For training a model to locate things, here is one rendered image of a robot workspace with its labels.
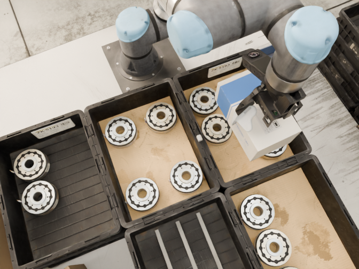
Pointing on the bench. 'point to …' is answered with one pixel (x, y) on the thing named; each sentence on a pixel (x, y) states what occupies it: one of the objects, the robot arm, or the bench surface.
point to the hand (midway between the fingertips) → (256, 110)
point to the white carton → (260, 139)
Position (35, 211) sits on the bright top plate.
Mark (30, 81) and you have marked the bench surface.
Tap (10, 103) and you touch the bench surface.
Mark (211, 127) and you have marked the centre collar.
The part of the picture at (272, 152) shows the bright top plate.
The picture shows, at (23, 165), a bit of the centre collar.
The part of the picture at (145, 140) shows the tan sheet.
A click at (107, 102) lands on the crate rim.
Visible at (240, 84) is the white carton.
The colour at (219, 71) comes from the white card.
